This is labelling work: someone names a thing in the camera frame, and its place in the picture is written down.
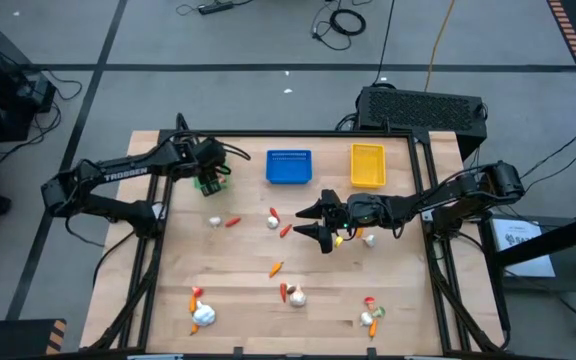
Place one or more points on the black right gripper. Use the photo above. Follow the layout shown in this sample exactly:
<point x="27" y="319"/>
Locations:
<point x="363" y="212"/>

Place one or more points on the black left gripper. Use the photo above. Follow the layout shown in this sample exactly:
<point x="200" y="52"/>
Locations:
<point x="208" y="155"/>

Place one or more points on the orange carrot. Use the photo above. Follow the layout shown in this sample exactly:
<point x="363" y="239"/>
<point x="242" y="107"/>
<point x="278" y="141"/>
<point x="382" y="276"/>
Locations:
<point x="194" y="329"/>
<point x="359" y="232"/>
<point x="373" y="328"/>
<point x="193" y="303"/>

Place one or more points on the red chili pepper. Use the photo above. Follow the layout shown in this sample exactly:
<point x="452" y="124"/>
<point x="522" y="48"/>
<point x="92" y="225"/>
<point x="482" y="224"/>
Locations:
<point x="283" y="292"/>
<point x="285" y="230"/>
<point x="274" y="214"/>
<point x="233" y="222"/>

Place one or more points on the off-white garlic bulb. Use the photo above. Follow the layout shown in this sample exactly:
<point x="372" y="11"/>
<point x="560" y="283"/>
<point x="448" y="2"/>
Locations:
<point x="366" y="318"/>
<point x="272" y="223"/>
<point x="297" y="298"/>
<point x="368" y="241"/>

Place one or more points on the orange chili pepper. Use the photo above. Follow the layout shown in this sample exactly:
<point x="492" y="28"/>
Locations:
<point x="276" y="269"/>

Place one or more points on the brown cap mushroom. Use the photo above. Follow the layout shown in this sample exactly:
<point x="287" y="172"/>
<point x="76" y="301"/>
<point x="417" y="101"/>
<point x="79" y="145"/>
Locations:
<point x="291" y="289"/>

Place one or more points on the green cap mushroom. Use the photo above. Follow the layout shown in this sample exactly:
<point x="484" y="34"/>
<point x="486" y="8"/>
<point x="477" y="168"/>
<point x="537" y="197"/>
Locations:
<point x="379" y="312"/>

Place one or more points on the large glossy white garlic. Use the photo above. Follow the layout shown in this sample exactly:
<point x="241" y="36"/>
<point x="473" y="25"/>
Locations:
<point x="204" y="315"/>

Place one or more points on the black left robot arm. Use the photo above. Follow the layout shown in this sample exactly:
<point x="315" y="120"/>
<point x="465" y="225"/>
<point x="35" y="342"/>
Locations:
<point x="128" y="172"/>

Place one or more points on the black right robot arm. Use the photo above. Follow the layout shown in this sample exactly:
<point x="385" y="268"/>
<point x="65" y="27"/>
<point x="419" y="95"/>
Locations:
<point x="448" y="197"/>

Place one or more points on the green plastic basket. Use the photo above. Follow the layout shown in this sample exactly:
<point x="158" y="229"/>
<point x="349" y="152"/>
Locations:
<point x="197" y="184"/>

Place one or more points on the blue plastic basket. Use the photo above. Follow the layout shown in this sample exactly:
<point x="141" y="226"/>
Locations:
<point x="288" y="167"/>

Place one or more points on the yellow plastic basket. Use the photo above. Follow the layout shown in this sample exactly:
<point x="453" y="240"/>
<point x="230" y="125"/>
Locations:
<point x="368" y="167"/>

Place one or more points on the black perforated computer case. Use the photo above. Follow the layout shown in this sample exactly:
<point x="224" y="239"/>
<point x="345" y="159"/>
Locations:
<point x="418" y="112"/>

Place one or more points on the black power strip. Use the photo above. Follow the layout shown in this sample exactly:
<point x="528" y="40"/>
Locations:
<point x="215" y="7"/>

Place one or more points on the white printed paper sheet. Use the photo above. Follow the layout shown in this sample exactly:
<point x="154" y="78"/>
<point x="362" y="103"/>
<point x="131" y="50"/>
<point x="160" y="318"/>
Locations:
<point x="523" y="245"/>

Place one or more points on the black diagonal beam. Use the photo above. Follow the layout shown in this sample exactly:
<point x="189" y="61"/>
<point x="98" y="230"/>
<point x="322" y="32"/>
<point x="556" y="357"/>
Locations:
<point x="558" y="240"/>

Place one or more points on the black box with hazard stripes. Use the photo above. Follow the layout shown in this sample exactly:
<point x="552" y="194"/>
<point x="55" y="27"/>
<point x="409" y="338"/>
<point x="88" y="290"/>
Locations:
<point x="13" y="340"/>

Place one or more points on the black side table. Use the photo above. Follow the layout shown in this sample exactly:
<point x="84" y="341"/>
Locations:
<point x="573" y="280"/>

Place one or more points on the grey metal base plate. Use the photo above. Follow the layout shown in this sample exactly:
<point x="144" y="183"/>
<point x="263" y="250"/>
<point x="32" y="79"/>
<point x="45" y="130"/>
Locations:
<point x="159" y="211"/>
<point x="428" y="215"/>

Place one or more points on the black aluminium table frame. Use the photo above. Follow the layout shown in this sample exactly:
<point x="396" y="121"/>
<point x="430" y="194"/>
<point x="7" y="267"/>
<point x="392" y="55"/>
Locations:
<point x="293" y="134"/>

